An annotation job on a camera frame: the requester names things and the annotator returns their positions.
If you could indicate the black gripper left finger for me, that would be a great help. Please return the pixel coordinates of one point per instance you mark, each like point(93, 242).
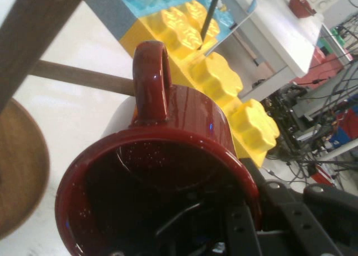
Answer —
point(243, 233)

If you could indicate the yellow giant building block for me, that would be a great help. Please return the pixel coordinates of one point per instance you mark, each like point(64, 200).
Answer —
point(212, 77)

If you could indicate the dark red bowl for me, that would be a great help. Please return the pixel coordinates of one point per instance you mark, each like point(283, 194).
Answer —
point(300, 4)

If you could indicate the black tripod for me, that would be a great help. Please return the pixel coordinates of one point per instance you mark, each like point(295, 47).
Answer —
point(211, 15)

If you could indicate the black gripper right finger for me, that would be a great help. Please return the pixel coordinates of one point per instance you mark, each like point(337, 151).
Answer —
point(307, 219)

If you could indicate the red enamel mug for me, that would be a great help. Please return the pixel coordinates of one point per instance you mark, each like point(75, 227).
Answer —
point(179, 113)

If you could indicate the white side table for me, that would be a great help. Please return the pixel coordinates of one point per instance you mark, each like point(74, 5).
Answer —
point(279, 29)

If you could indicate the wooden mug tree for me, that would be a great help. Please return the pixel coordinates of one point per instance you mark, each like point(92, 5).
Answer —
point(25, 38)

